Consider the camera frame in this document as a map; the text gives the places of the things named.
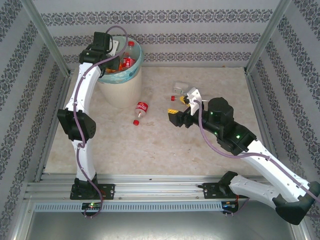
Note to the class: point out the small clear bottle red cap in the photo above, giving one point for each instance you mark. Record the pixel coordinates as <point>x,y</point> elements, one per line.
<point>172,98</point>

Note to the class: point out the clear bottle red Coke label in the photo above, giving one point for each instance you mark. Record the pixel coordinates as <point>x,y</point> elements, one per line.
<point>128,62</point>
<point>142,107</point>

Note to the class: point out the white blue label bottle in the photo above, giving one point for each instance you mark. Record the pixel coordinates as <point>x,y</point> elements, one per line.
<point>179,87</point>

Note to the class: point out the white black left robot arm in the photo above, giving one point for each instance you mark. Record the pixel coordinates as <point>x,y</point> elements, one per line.
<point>85,87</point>

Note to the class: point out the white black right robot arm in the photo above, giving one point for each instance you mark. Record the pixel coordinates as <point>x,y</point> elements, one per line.
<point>280,175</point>

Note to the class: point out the light blue bin liner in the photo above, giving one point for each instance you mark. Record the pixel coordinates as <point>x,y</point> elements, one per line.
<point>117,76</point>

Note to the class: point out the cream plastic waste bin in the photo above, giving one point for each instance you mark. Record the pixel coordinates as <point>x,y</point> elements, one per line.
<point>122,92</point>

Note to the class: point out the small circuit board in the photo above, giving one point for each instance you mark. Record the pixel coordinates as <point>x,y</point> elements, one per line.
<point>228,205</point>
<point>92,205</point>

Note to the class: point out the grey metal base sheet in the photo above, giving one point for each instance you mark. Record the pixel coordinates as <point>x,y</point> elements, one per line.
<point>160,226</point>

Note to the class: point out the aluminium table side rail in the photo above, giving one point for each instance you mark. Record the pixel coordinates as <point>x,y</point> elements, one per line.
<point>41,170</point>
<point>257,105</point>

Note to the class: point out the aluminium frame post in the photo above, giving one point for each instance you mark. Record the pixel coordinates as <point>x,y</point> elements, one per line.
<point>268,35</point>
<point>37,22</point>

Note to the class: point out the aluminium mounting rail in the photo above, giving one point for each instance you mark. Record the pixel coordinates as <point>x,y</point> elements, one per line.
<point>155,187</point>

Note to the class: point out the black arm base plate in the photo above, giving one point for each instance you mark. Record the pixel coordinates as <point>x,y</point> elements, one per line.
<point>210,190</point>
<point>108,191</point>

